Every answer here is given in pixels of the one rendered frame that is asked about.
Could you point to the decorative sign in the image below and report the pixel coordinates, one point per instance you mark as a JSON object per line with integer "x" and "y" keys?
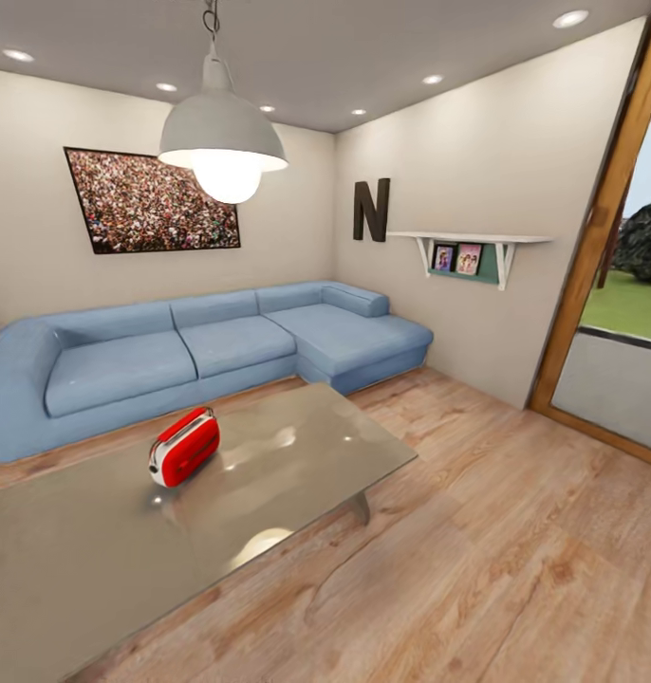
{"x": 376, "y": 216}

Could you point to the sofa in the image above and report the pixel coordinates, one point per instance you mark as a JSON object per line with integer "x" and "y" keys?
{"x": 71, "y": 377}

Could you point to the radio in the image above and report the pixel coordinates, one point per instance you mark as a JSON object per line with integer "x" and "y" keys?
{"x": 184, "y": 447}

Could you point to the room light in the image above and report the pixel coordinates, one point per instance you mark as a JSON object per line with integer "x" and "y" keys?
{"x": 216, "y": 118}

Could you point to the door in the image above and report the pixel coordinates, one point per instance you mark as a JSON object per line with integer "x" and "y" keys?
{"x": 595, "y": 374}

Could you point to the shelf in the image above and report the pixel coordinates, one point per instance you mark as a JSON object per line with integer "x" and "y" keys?
{"x": 496, "y": 257}

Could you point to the coffee table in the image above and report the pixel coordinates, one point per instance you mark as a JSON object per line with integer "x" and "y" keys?
{"x": 94, "y": 553}

